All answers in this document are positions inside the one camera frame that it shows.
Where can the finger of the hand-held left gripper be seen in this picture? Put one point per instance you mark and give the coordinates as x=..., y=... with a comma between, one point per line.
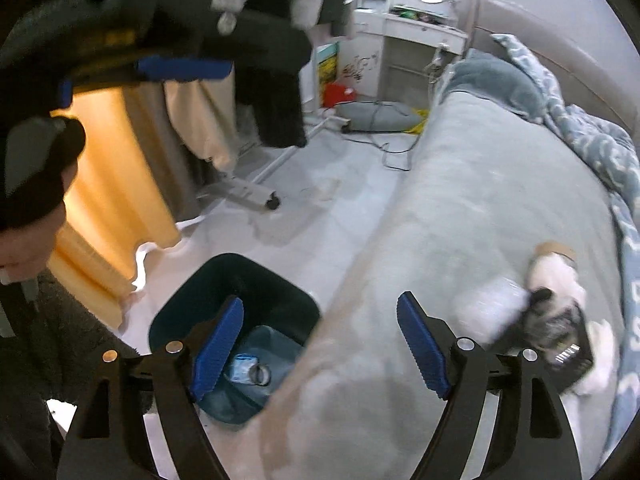
x=185, y=68
x=66, y=92

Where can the yellow green picture box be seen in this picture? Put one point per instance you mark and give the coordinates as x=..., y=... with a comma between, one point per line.
x=327, y=67

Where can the taupe curtain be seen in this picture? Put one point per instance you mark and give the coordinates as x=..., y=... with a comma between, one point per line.
x=150, y=150

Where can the white dressing table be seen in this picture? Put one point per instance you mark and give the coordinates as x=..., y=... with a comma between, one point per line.
x=415, y=30

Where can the white crumpled tissue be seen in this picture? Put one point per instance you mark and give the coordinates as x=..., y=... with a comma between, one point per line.
x=492, y=310
x=597, y=360

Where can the orange curtain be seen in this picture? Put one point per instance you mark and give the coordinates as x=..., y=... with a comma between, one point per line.
x=110, y=195

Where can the red box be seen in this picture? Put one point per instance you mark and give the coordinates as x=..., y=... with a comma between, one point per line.
x=337, y=95

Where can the dark teal waste bin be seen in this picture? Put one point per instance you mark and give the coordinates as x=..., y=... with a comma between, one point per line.
x=270, y=300

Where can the white clothes rack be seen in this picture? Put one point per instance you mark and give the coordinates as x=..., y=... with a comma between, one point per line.
x=280, y=160

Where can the blue patterned blanket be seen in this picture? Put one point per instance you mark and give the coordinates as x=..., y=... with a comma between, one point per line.
x=595, y=145

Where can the beige padded headboard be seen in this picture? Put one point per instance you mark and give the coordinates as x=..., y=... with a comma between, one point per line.
x=550, y=35

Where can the crumpled blue white packaging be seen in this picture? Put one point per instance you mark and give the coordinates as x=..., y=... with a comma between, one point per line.
x=247, y=370

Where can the bed with grey-green sheet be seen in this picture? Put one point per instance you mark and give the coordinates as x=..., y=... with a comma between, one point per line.
x=475, y=185

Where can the black crumpled packet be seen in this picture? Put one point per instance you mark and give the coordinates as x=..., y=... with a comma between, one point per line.
x=562, y=345

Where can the grey floor cushion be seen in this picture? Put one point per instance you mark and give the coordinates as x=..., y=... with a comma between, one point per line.
x=375, y=117

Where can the grey-blue pillow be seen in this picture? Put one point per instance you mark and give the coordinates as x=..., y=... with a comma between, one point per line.
x=495, y=80

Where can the clear cup with brown sleeve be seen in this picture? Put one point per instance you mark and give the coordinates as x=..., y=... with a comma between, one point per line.
x=552, y=249

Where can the beige coat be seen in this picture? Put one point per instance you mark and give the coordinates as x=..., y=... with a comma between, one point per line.
x=200, y=120

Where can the person's left hand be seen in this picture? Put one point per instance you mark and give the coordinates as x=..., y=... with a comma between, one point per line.
x=22, y=252

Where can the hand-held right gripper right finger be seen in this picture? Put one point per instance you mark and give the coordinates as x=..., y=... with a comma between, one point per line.
x=422, y=350

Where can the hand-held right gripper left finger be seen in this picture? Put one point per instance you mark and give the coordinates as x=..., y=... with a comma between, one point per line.
x=217, y=355

